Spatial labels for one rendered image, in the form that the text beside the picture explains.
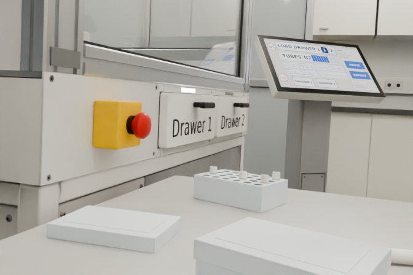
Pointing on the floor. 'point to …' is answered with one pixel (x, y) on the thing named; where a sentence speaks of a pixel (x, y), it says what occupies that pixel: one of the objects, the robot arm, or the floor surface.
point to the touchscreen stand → (307, 144)
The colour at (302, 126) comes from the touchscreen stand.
